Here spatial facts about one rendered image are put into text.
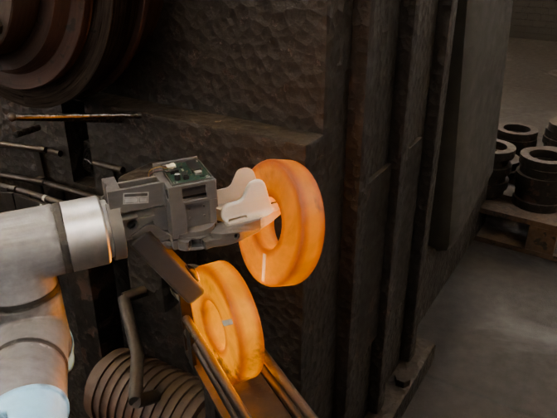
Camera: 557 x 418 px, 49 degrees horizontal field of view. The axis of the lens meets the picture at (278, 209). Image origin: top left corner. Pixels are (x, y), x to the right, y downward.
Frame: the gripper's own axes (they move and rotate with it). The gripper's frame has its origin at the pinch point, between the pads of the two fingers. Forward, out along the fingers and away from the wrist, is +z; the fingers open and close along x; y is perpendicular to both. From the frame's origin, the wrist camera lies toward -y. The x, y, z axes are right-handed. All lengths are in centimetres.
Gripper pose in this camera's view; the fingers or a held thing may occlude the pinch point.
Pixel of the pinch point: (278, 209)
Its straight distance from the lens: 73.7
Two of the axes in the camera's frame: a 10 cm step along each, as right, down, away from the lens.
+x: -4.0, -4.2, 8.1
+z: 9.2, -2.0, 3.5
